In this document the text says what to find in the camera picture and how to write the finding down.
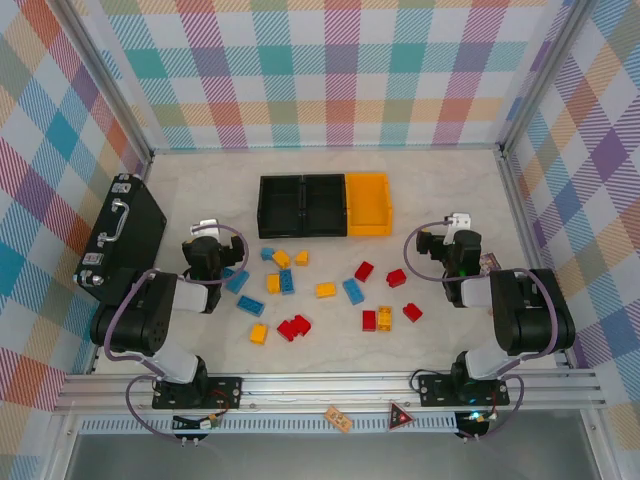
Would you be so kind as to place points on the blue two-by-four lego brick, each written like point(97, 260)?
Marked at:
point(286, 281)
point(352, 291)
point(237, 282)
point(250, 305)

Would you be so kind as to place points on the small light blue lego brick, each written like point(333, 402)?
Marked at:
point(267, 254)

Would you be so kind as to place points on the red lego brick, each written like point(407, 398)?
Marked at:
point(369, 320)
point(396, 278)
point(412, 311)
point(302, 325)
point(286, 329)
point(364, 271)

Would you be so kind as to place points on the yellow lego brick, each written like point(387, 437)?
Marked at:
point(258, 333)
point(301, 258)
point(325, 290)
point(384, 319)
point(273, 283)
point(281, 258)

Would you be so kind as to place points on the black base plate right arm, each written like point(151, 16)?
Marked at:
point(432, 390)

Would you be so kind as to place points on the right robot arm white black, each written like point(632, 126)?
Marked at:
point(530, 310)

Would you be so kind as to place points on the black base plate left arm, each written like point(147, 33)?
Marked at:
point(225, 390)

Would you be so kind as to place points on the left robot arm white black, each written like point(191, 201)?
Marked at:
point(145, 320)

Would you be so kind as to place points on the small picture card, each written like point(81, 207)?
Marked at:
point(487, 261)

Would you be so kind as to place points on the black plastic bin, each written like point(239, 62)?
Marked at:
point(280, 207)
point(325, 207)

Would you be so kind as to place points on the yellow plastic bin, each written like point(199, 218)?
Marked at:
point(369, 205)

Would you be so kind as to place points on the red triangle sign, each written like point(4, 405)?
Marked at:
point(400, 416)

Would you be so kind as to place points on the orange patterned card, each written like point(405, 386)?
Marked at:
point(338, 419)

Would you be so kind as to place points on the grey metal plate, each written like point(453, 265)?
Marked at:
point(325, 457)

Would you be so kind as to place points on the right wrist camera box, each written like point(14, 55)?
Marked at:
point(460, 220)

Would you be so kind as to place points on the aluminium frame cross bar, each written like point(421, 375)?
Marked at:
point(325, 148)

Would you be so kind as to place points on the wide aluminium mounting rail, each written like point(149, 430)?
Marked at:
point(325, 390)

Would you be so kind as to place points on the aluminium frame post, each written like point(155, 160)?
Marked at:
point(545, 75)
point(107, 85)

